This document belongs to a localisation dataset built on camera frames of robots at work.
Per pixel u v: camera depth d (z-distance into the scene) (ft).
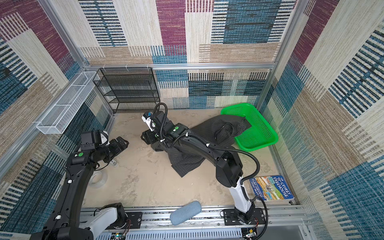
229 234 2.55
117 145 2.21
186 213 2.39
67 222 1.26
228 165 1.59
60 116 2.38
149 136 2.25
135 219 2.45
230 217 2.40
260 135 3.42
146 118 2.30
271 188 2.66
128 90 3.57
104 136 1.99
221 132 3.08
